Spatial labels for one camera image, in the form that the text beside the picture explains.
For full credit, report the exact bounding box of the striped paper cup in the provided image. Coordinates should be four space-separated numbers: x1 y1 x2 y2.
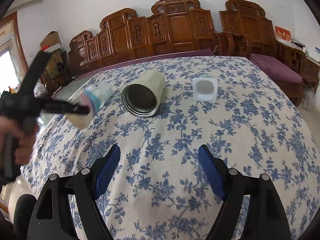
66 83 114 130

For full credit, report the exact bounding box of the white square plastic cup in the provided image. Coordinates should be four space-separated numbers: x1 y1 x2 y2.
193 75 219 102

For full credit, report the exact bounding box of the person's left hand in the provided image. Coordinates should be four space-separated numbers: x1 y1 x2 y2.
1 116 39 166

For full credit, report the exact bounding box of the cardboard box stack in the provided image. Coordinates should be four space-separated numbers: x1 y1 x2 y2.
40 31 63 64

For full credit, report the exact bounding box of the purple sofa cushion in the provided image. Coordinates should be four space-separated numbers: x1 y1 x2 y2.
76 49 215 80

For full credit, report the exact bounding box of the blue floral tablecloth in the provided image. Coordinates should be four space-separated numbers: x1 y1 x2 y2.
22 56 319 239

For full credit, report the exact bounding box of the cream steel tumbler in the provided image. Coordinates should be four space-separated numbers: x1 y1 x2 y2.
121 69 165 118

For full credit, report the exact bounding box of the purple armchair cushion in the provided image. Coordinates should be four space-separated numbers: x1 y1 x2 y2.
249 53 302 83

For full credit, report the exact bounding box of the wooden side table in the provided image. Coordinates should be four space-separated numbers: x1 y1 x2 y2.
276 41 319 105

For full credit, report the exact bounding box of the carved wooden armchair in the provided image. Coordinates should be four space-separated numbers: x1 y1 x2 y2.
215 0 318 88

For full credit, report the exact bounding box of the red desk calendar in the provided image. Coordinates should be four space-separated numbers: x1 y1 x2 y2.
274 25 291 44

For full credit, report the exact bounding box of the carved wooden sofa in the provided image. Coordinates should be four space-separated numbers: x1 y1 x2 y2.
68 0 217 76

